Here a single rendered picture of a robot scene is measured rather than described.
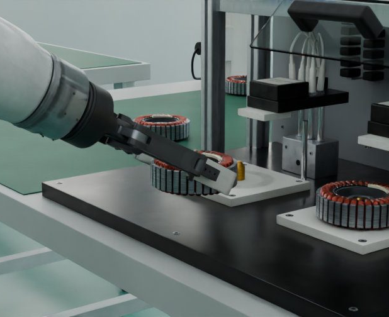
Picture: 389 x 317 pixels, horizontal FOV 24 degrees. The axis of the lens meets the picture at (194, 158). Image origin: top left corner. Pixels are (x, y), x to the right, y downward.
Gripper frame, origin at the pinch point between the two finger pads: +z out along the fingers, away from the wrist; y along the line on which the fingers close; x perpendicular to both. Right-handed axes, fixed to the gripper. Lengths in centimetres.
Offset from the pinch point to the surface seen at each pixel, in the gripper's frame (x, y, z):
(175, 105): 19, -78, 51
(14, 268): -37, -146, 71
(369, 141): 12.1, 13.8, 13.4
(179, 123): 11, -47, 30
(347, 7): 19.2, 26.0, -11.0
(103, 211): -9.5, -11.3, -2.1
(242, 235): -5.3, 8.4, 4.7
